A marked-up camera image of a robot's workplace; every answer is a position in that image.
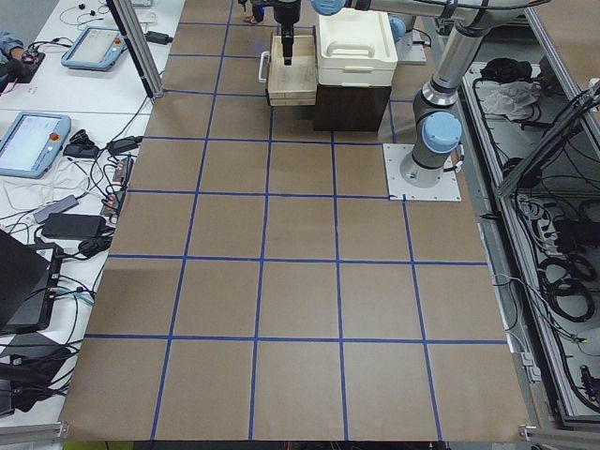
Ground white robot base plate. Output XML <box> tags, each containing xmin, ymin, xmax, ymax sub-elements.
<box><xmin>382</xmin><ymin>143</ymin><xmax>461</xmax><ymax>203</ymax></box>

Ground dark brown cabinet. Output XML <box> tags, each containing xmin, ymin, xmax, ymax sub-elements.
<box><xmin>313</xmin><ymin>84</ymin><xmax>392</xmax><ymax>131</ymax></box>

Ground grey usb hub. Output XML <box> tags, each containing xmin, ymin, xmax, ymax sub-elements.
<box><xmin>33</xmin><ymin>195</ymin><xmax>79</xmax><ymax>224</ymax></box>

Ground white plastic box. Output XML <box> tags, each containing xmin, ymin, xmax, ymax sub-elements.
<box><xmin>316</xmin><ymin>8</ymin><xmax>398</xmax><ymax>87</ymax></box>

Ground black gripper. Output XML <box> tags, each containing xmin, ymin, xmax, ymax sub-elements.
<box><xmin>273</xmin><ymin>0</ymin><xmax>301</xmax><ymax>66</ymax></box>

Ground upper teach pendant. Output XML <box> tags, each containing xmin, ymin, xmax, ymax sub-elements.
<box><xmin>61</xmin><ymin>27</ymin><xmax>126</xmax><ymax>71</ymax></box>

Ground lower teach pendant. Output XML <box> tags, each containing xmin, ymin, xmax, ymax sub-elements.
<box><xmin>1</xmin><ymin>112</ymin><xmax>71</xmax><ymax>179</ymax></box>

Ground black power adapter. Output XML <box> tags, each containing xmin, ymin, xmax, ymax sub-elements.
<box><xmin>41</xmin><ymin>213</ymin><xmax>106</xmax><ymax>240</ymax></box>

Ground black laptop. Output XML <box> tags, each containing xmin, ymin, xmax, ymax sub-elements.
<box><xmin>1</xmin><ymin>232</ymin><xmax>64</xmax><ymax>335</ymax></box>

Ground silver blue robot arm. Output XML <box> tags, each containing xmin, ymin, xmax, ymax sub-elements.
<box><xmin>266</xmin><ymin>1</ymin><xmax>539</xmax><ymax>114</ymax></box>

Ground teach pendant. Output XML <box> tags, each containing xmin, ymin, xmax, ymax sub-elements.
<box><xmin>61</xmin><ymin>27</ymin><xmax>126</xmax><ymax>71</ymax></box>
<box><xmin>1</xmin><ymin>112</ymin><xmax>71</xmax><ymax>179</ymax></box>

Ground aluminium frame post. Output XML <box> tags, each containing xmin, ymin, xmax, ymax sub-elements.
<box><xmin>106</xmin><ymin>0</ymin><xmax>164</xmax><ymax>101</ymax></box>

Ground light wooden drawer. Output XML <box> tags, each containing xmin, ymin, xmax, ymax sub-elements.
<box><xmin>266</xmin><ymin>35</ymin><xmax>317</xmax><ymax>107</ymax></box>

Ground crumpled white cloth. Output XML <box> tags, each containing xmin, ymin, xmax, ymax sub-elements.
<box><xmin>482</xmin><ymin>82</ymin><xmax>541</xmax><ymax>121</ymax></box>

